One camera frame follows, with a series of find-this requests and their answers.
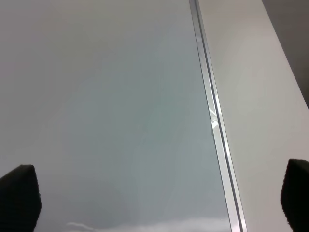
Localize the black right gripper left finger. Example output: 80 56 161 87
0 165 42 232

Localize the white whiteboard with aluminium frame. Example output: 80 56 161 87
0 0 246 232

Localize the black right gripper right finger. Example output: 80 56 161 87
281 159 309 232

